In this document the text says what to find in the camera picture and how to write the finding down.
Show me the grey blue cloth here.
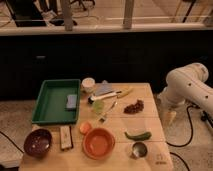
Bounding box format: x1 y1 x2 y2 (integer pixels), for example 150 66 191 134
95 80 113 96

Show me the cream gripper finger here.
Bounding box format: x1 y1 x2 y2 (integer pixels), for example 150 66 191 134
163 111 177 126

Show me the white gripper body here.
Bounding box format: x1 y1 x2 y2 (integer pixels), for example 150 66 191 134
157 87 185 113

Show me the small metal fork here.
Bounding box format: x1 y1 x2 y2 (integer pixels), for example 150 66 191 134
99 101 117 123

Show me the dark purple bowl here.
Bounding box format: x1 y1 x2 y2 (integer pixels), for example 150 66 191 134
24 129 52 158

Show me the white chocolate bar box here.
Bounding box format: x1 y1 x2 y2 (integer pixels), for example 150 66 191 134
60 126 73 150

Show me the blue sponge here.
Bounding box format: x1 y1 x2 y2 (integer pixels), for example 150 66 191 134
66 94 77 110

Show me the white small cup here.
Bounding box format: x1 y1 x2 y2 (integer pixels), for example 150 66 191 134
82 77 95 93

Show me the dark red grape bunch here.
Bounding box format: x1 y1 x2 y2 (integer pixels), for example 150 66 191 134
124 100 144 114

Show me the green plastic tray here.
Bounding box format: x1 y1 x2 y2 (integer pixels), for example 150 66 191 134
32 79 80 125

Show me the orange carrot piece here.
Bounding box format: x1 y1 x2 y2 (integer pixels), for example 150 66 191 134
79 122 92 135

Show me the small metal cup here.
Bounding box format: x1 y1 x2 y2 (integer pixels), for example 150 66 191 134
132 142 148 158

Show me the red orange bowl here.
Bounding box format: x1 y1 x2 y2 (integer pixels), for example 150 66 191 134
82 128 115 160

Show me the black cable left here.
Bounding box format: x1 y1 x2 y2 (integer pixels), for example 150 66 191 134
0 131 25 155

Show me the yellow banana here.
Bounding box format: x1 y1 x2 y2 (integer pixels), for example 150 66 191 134
117 87 133 98

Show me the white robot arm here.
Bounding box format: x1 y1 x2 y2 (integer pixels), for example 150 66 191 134
158 63 213 127

